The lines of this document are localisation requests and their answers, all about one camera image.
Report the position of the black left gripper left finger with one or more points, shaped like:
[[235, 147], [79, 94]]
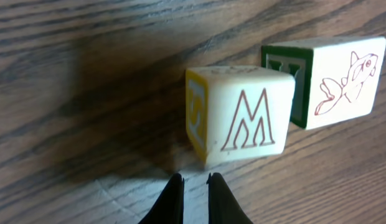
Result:
[[169, 207]]

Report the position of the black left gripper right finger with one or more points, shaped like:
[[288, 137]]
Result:
[[223, 206]]

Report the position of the wooden block with M outline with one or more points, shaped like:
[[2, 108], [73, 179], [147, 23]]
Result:
[[237, 112]]

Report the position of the wooden block with fish drawing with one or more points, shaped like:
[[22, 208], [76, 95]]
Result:
[[336, 77]]

